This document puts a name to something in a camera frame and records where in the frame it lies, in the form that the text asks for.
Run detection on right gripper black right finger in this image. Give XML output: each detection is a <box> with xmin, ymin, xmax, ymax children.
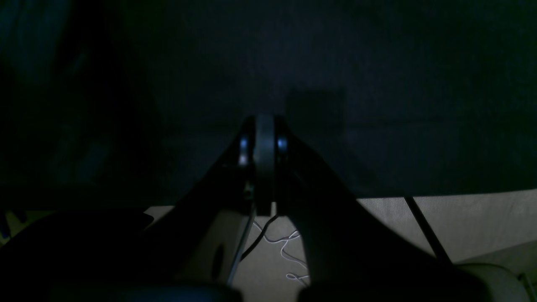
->
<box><xmin>275</xmin><ymin>117</ymin><xmax>491</xmax><ymax>302</ymax></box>

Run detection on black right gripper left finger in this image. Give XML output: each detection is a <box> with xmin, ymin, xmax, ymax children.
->
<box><xmin>143</xmin><ymin>117</ymin><xmax>255</xmax><ymax>285</ymax></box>

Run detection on black table cloth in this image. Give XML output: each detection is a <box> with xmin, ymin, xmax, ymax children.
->
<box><xmin>1</xmin><ymin>0</ymin><xmax>536</xmax><ymax>209</ymax></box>

